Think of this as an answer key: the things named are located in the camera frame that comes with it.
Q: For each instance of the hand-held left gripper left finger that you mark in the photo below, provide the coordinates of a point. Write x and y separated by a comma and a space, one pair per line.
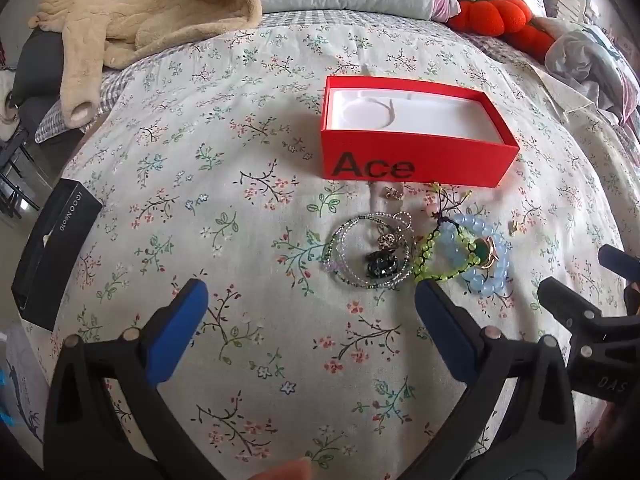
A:
175, 330

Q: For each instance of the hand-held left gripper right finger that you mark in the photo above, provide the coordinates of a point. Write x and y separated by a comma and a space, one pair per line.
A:
445, 325

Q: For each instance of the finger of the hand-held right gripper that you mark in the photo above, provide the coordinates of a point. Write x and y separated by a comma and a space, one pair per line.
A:
620, 262
567, 302

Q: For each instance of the red cardboard box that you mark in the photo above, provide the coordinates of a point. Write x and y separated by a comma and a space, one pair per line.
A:
415, 130

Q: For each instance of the person's left hand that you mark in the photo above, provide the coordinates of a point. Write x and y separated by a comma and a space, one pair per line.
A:
282, 471

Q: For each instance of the pair of gold earrings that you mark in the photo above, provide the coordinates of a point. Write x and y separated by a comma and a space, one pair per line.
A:
393, 192

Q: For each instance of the black phone box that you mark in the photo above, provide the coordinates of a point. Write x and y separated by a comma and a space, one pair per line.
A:
52, 255

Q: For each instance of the white printed bag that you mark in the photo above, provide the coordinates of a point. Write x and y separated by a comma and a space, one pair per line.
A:
22, 385

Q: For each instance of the floral bedsheet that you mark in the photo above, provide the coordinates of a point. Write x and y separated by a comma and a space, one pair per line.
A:
250, 185

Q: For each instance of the grey white crumpled garment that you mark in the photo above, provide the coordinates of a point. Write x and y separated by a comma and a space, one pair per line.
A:
590, 65

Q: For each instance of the dark furniture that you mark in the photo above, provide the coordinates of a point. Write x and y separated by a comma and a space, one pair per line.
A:
27, 110

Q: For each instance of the orange pumpkin plush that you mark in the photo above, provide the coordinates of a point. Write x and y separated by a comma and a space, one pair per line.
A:
500, 17

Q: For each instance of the beige fleece garment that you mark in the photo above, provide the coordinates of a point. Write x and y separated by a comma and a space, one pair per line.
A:
140, 15

